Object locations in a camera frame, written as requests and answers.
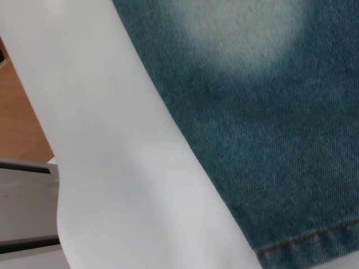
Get blue denim shorts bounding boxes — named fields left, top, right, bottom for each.
left=112, top=0, right=359, bottom=269

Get white tablecloth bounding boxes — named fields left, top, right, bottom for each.
left=0, top=0, right=264, bottom=269

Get grey metal frame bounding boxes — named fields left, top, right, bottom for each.
left=0, top=156, right=71, bottom=269

